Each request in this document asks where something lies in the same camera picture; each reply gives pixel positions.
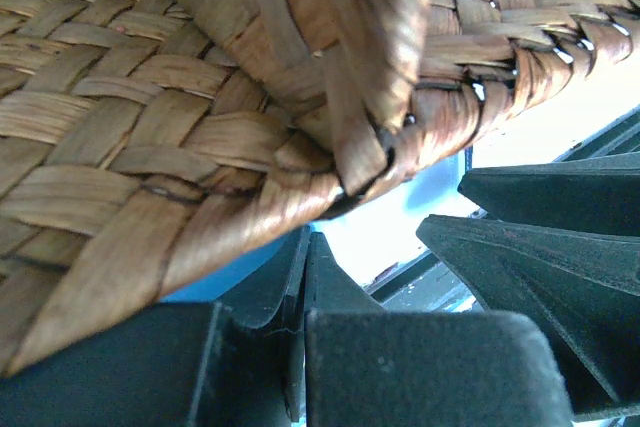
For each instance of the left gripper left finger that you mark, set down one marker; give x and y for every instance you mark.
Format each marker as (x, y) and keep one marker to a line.
(258, 374)

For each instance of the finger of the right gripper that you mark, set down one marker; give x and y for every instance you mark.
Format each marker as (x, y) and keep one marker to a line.
(581, 289)
(597, 195)

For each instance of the blue leather card holder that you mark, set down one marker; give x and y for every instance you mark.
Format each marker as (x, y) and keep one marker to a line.
(367, 242)

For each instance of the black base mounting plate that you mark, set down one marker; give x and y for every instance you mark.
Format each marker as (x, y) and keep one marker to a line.
(427, 284)

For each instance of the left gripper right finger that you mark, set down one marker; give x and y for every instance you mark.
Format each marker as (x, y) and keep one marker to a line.
(368, 366)

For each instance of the woven brown divided tray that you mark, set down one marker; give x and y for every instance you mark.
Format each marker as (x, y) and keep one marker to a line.
(147, 143)

